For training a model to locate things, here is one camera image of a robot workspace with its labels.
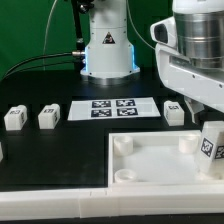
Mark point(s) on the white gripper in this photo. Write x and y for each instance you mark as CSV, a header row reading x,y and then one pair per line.
x,y
200,86

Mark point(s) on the white square table top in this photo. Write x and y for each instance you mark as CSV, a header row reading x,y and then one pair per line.
x,y
156,158

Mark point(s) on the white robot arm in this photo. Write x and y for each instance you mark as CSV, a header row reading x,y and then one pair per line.
x,y
189,49

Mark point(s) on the white sheet with markers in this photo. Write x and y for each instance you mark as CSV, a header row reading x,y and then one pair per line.
x,y
113,109

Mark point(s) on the white front fence bar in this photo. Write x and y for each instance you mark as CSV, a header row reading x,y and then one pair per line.
x,y
118,201

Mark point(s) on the white fence bar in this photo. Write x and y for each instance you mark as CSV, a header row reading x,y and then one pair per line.
x,y
1,152
118,201

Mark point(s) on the green backdrop curtain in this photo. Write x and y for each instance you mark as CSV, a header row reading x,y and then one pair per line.
x,y
31,28

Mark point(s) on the white left fence bar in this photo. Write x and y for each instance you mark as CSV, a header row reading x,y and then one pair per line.
x,y
1,152

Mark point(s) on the black camera stand pole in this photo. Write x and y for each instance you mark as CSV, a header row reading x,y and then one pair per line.
x,y
80,7

